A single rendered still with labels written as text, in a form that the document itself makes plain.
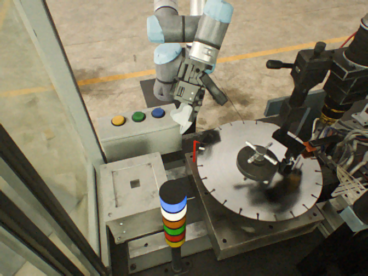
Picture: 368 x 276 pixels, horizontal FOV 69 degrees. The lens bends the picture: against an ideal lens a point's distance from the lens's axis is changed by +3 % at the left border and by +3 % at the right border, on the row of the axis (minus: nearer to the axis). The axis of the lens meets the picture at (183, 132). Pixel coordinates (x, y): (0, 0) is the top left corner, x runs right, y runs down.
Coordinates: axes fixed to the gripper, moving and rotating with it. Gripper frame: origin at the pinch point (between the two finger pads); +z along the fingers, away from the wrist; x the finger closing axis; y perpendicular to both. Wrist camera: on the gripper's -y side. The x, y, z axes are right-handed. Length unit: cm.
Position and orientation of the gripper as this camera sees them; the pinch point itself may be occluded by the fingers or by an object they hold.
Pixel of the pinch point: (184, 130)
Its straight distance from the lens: 77.2
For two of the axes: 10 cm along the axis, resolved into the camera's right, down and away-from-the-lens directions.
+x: 2.4, 3.5, -9.1
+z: -3.2, 9.1, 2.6
